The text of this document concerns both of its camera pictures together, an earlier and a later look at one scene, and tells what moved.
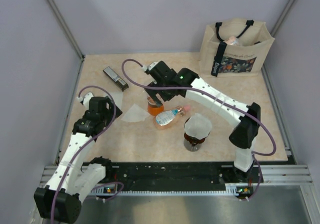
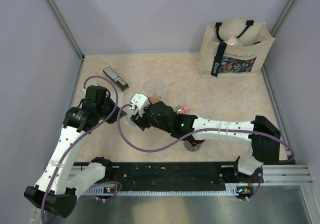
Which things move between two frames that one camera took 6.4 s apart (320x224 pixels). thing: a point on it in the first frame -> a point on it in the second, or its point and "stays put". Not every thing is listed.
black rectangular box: (117, 80) stays put
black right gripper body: (164, 94) -> (147, 120)
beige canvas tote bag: (217, 59) stays put
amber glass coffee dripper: (193, 141) stays put
